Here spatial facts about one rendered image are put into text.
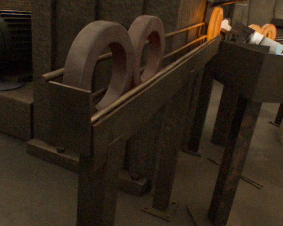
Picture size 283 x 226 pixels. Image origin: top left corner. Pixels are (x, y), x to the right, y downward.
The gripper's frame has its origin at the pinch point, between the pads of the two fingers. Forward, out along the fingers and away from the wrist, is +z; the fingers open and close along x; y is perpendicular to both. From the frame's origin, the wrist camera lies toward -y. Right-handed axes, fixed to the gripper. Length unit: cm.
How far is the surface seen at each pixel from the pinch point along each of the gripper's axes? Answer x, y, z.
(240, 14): -264, 10, 13
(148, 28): 107, 1, -2
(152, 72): 98, -9, -5
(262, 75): 81, 0, -29
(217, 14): 19.3, 6.4, -0.4
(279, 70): 78, 3, -32
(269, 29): -45, 10, -26
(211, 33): 20.9, -2.4, -2.7
